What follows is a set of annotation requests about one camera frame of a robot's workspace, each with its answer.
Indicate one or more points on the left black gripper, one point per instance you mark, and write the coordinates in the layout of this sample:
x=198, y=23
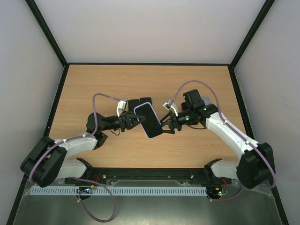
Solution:
x=126, y=121

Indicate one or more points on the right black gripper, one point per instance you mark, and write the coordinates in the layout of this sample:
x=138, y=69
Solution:
x=175, y=122

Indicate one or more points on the black bare phone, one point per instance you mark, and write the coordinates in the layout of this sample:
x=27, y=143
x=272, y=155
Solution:
x=132, y=104

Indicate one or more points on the lilac phone case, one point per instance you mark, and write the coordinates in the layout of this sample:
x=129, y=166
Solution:
x=206, y=100

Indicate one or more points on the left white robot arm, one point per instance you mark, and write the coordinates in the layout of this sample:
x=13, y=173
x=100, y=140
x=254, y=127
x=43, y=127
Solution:
x=49, y=159

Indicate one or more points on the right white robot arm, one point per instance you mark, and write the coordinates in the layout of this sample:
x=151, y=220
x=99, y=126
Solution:
x=255, y=164

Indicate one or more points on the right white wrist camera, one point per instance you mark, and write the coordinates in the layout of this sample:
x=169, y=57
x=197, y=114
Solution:
x=171, y=106

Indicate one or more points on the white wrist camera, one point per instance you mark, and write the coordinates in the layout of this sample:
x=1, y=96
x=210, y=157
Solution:
x=121, y=106
x=171, y=106

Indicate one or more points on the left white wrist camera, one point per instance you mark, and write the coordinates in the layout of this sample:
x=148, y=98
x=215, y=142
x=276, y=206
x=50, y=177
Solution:
x=121, y=106

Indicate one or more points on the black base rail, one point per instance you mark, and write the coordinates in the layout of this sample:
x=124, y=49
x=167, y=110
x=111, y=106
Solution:
x=194, y=176

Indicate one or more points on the black metal frame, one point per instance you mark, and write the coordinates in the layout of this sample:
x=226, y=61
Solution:
x=244, y=114

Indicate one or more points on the grey slotted cable duct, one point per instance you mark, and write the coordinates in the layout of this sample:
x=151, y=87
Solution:
x=120, y=191

